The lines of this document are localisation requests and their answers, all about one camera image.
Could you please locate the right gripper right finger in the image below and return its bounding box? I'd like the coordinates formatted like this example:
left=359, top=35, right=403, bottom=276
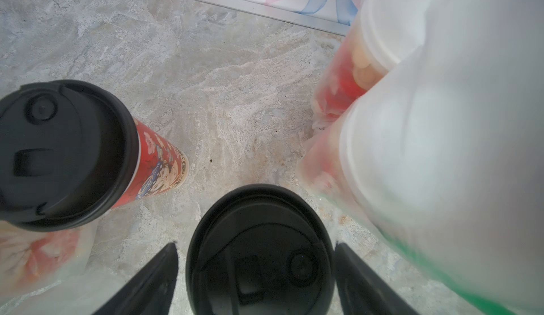
left=334, top=243, right=418, bottom=315

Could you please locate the red cup white lid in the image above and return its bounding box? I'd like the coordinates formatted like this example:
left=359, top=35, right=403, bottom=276
left=311, top=0, right=432, bottom=127

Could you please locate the clear carrier bag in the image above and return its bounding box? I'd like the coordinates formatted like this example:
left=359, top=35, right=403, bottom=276
left=1, top=221, right=98, bottom=314
left=299, top=0, right=543, bottom=314

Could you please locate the red cup black lid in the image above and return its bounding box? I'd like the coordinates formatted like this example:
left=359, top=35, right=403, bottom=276
left=1, top=80, right=189, bottom=232
left=185, top=184, right=335, bottom=314

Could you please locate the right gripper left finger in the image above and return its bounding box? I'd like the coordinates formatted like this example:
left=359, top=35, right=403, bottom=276
left=94, top=242, right=179, bottom=315

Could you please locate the white lid cup back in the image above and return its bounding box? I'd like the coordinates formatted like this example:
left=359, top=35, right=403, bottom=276
left=299, top=64, right=543, bottom=312

